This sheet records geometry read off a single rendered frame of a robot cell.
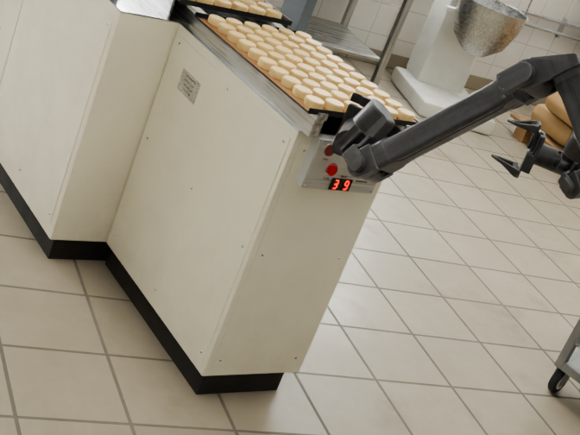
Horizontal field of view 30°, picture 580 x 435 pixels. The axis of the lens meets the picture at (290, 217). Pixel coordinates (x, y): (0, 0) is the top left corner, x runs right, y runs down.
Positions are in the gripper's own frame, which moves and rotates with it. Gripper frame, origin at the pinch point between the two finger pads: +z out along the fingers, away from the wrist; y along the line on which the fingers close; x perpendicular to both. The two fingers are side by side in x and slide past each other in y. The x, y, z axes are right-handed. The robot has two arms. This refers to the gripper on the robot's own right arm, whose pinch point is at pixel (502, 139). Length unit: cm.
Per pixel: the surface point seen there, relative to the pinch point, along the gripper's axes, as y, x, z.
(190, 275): -70, -4, 62
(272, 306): -67, 1, 38
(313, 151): -18.5, 10.3, 42.1
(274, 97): -12, 0, 57
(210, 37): -11, -27, 83
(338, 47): -67, -347, 69
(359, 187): -26.8, -2.3, 28.2
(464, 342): -97, -96, -29
